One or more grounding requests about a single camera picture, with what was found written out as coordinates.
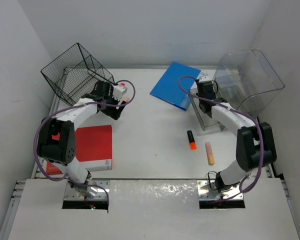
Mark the orange highlighter marker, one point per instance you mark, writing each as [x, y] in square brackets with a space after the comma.
[191, 140]

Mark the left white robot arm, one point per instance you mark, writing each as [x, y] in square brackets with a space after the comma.
[54, 140]

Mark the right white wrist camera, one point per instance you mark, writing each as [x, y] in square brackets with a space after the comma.
[203, 77]

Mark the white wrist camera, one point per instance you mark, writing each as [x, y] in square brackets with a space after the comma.
[203, 77]
[118, 91]

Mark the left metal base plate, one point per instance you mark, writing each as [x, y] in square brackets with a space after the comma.
[91, 193]

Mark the black wire mesh basket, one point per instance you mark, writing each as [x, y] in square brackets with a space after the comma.
[74, 73]

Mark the blue folder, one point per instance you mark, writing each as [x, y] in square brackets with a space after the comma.
[167, 88]

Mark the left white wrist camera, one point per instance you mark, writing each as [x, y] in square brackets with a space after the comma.
[118, 91]

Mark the metal base plate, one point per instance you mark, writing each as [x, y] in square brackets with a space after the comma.
[207, 191]
[91, 193]

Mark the pink eraser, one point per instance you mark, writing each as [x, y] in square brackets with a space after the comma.
[125, 100]

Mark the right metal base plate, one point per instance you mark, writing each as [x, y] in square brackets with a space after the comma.
[207, 191]

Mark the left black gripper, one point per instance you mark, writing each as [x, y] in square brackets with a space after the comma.
[114, 113]

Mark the clear grey drawer organizer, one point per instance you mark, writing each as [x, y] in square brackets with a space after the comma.
[247, 80]

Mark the yellow pink highlighter marker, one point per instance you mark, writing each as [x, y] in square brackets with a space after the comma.
[209, 152]

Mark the red notebook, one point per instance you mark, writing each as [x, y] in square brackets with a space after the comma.
[93, 147]

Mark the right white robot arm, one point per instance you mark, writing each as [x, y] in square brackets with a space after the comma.
[255, 145]

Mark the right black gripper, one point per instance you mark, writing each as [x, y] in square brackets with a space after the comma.
[197, 94]

